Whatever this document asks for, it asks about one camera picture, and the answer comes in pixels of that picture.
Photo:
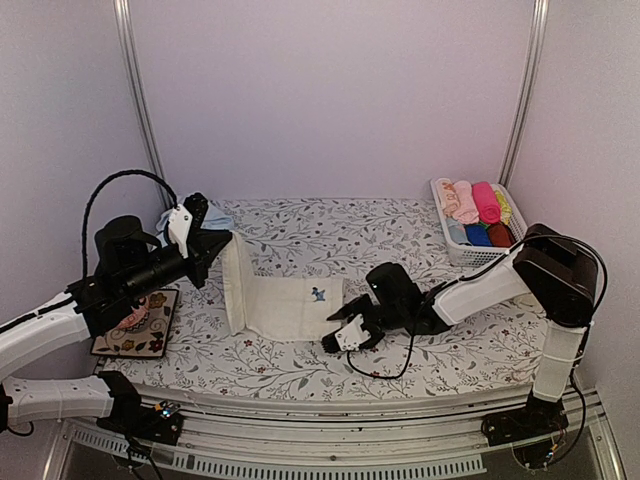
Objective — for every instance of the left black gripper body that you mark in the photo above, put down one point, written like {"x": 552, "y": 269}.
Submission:
{"x": 146, "y": 278}

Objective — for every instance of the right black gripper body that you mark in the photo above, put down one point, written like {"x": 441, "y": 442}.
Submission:
{"x": 392, "y": 317}

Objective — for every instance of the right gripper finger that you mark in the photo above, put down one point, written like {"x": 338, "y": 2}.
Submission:
{"x": 355, "y": 307}
{"x": 331, "y": 344}

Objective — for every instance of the cream white towel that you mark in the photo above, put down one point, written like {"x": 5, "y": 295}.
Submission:
{"x": 281, "y": 309}

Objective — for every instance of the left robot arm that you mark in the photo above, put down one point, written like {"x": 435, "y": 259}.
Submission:
{"x": 38, "y": 333}

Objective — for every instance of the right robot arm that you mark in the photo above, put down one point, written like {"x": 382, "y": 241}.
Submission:
{"x": 565, "y": 276}

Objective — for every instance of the light blue crumpled cloth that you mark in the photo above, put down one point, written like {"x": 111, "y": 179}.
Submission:
{"x": 215, "y": 219}

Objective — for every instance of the pink patterned cupcake liner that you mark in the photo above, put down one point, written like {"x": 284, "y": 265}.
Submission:
{"x": 138, "y": 314}

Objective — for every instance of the floral square plate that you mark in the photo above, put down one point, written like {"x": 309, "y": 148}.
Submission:
{"x": 148, "y": 339}

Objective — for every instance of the light blue rolled towel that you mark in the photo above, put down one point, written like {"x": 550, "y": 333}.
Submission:
{"x": 457, "y": 232}

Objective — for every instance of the floral table cloth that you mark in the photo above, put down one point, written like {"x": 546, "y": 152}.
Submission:
{"x": 497, "y": 348}

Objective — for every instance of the light pink rolled towel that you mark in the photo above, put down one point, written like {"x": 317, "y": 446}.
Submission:
{"x": 467, "y": 212}

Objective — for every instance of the cream printed rolled towel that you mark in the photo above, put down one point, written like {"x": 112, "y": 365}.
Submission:
{"x": 447, "y": 196}

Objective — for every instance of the dark red rolled towel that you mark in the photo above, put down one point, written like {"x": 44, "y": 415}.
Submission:
{"x": 500, "y": 236}

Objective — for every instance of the cream ceramic mug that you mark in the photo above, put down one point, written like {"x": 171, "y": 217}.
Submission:
{"x": 528, "y": 302}

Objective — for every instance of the hot pink rolled towel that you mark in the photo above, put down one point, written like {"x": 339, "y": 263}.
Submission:
{"x": 486, "y": 202}

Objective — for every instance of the yellow rolled towel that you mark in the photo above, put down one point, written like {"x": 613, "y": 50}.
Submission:
{"x": 505, "y": 208}

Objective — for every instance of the front aluminium rail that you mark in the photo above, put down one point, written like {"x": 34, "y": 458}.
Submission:
{"x": 424, "y": 438}

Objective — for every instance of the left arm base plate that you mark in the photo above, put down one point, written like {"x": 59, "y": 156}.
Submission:
{"x": 161, "y": 423}

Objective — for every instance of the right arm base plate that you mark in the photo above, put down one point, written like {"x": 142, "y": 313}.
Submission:
{"x": 536, "y": 418}

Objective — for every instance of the left aluminium frame post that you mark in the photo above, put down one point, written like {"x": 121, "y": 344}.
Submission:
{"x": 125, "y": 32}

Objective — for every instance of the aluminium frame post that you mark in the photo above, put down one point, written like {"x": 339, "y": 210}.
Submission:
{"x": 532, "y": 63}
{"x": 125, "y": 32}

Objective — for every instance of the right aluminium frame post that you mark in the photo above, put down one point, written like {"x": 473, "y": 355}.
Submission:
{"x": 532, "y": 63}

